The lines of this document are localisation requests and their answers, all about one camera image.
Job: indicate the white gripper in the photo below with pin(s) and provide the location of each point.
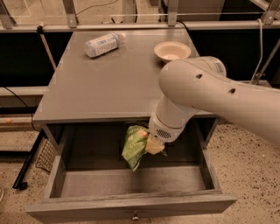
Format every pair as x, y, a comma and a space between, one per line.
164, 129

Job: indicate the green jalapeno chip bag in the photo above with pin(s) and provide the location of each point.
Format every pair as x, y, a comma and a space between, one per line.
134, 146

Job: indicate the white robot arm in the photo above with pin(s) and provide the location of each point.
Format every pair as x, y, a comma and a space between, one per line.
192, 85

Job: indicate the open grey top drawer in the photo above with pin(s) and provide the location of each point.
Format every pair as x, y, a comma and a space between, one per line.
91, 181

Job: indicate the grey wooden cabinet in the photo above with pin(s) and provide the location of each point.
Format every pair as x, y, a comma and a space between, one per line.
119, 85

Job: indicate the white paper bowl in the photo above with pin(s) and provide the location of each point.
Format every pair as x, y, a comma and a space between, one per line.
172, 50

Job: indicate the white plastic bottle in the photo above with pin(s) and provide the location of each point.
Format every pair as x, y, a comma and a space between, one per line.
104, 44

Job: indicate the black floor stand bar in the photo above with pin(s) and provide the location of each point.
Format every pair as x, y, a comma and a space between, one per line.
19, 183

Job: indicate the wire mesh basket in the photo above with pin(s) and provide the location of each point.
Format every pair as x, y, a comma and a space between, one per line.
46, 157

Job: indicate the metal frame rail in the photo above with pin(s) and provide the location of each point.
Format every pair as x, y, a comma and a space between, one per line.
193, 25

